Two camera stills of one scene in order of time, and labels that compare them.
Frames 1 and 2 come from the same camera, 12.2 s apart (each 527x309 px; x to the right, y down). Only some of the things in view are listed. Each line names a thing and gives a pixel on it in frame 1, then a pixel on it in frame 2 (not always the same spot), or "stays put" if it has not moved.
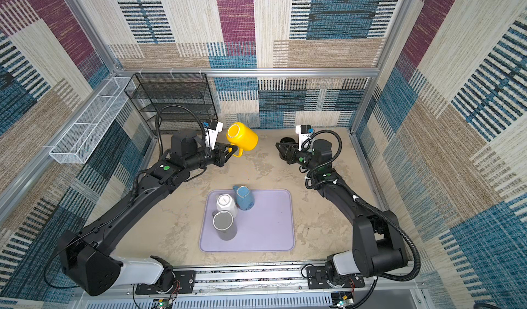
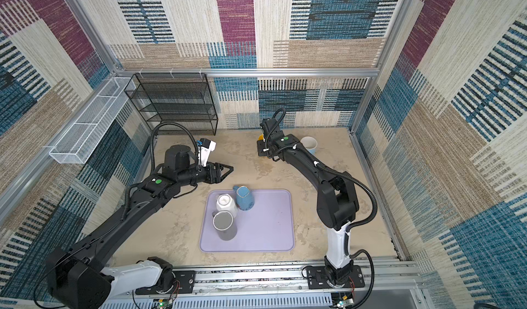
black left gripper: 220,151 → 217,173
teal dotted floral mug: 245,200 stays put
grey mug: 224,223 stays put
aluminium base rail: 388,287 stays put
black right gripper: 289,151 → 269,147
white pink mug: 225,202 stays put
